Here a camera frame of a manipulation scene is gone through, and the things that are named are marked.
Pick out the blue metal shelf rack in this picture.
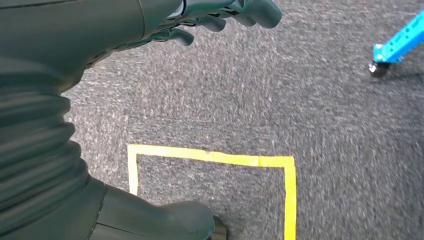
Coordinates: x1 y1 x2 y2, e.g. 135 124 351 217
368 9 424 79

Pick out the yellow floor tape square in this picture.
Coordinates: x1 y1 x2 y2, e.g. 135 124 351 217
127 143 298 240

